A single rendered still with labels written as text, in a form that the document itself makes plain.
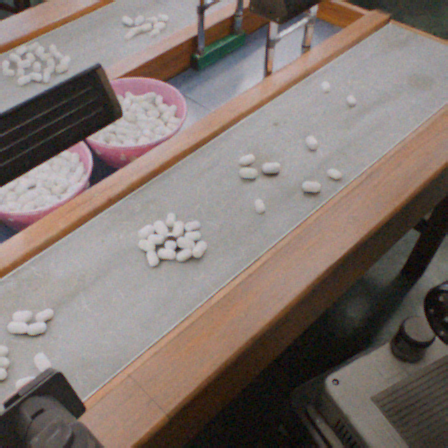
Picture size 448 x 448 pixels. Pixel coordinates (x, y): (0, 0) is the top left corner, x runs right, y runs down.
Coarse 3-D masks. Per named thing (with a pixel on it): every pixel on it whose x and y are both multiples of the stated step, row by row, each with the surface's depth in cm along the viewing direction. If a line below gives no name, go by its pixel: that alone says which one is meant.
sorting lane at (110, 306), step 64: (384, 64) 133; (256, 128) 119; (320, 128) 118; (384, 128) 117; (192, 192) 108; (256, 192) 107; (320, 192) 106; (64, 256) 99; (128, 256) 98; (192, 256) 97; (256, 256) 96; (0, 320) 90; (64, 320) 90; (128, 320) 89; (0, 384) 83
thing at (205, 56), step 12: (204, 0) 132; (216, 0) 136; (240, 0) 142; (204, 12) 135; (240, 12) 144; (204, 24) 137; (240, 24) 147; (228, 36) 149; (240, 36) 150; (204, 48) 146; (216, 48) 146; (228, 48) 150; (192, 60) 145; (204, 60) 145; (216, 60) 148
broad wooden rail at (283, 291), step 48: (432, 144) 110; (384, 192) 102; (432, 192) 111; (288, 240) 96; (336, 240) 95; (384, 240) 106; (240, 288) 89; (288, 288) 89; (336, 288) 102; (192, 336) 84; (240, 336) 83; (288, 336) 98; (144, 384) 79; (192, 384) 79; (240, 384) 93; (96, 432) 75; (144, 432) 75; (192, 432) 90
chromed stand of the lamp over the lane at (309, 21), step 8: (312, 8) 126; (312, 16) 127; (272, 24) 119; (296, 24) 126; (304, 24) 127; (312, 24) 129; (272, 32) 120; (288, 32) 125; (304, 32) 132; (312, 32) 131; (272, 40) 122; (280, 40) 124; (304, 40) 133; (272, 48) 123; (304, 48) 134; (272, 56) 125; (264, 64) 127; (272, 64) 127; (264, 72) 129
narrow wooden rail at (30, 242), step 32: (352, 32) 138; (288, 64) 130; (320, 64) 131; (256, 96) 123; (192, 128) 116; (224, 128) 118; (160, 160) 110; (96, 192) 105; (128, 192) 107; (64, 224) 100; (0, 256) 96; (32, 256) 98
